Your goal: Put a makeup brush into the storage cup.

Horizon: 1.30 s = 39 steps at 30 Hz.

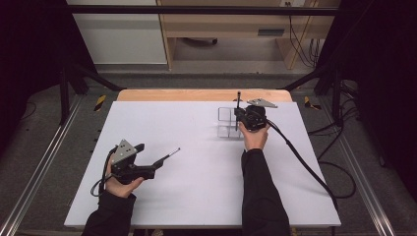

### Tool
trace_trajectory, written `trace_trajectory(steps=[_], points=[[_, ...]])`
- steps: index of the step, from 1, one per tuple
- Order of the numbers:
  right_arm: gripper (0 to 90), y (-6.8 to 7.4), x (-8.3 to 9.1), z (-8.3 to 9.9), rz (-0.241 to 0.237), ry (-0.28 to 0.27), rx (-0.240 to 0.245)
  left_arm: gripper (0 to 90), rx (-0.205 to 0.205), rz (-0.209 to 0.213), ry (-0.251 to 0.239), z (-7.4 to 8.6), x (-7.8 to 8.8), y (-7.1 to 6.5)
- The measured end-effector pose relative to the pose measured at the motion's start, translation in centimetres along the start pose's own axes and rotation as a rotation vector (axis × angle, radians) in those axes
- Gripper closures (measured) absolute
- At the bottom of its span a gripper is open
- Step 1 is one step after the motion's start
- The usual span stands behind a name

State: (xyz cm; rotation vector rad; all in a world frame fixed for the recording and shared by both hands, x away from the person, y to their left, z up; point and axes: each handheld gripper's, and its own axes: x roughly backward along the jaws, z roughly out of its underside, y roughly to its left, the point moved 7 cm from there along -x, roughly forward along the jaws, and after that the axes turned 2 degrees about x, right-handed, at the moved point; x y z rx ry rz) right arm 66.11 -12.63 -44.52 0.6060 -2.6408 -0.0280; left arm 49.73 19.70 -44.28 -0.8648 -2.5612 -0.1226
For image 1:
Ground black hanging cables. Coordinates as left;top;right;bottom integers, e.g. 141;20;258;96
284;1;324;69

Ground black makeup brush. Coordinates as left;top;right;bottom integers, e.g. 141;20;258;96
235;90;242;132

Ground wooden desk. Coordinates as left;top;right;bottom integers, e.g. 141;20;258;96
156;0;342;71

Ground person's right hand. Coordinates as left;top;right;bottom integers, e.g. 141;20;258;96
238;122;271;151

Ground clear acrylic organizer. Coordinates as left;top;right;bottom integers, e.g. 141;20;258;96
216;106;247;140

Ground white table board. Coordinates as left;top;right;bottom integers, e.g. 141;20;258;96
63;100;342;229

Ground black brush with silver ferrule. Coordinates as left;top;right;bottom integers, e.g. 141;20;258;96
160;147;182;164

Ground wooden table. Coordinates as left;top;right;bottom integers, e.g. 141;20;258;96
116;88;293;102

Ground right hand-held gripper cable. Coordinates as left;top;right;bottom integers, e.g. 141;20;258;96
266;119;339;212

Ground yellow black tape marker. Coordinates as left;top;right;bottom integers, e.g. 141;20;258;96
303;95;323;111
93;94;107;112

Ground hand-held gripper cable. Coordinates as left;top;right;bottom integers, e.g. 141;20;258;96
266;119;339;212
89;147;117;198

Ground thin black cable loop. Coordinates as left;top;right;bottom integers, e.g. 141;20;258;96
316;160;357;200

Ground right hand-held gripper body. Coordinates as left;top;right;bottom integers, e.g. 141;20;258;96
241;97;279;132

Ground black horizontal frame bar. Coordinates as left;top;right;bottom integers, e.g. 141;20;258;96
67;4;340;17

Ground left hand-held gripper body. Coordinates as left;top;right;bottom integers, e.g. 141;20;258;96
109;139;156;185

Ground left hand-held gripper cable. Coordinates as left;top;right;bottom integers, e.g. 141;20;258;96
89;147;117;198

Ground black frame strut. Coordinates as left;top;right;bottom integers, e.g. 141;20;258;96
281;63;343;122
58;62;127;126

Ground white cabinet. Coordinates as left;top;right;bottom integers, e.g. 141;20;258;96
65;0;168;66

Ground black floor cables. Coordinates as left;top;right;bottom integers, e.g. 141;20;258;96
308;80;360;161

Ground person's left hand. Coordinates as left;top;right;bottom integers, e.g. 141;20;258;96
104;153;146;200

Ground aluminium floor rail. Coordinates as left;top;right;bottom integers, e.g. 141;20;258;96
319;97;397;236
0;94;85;236

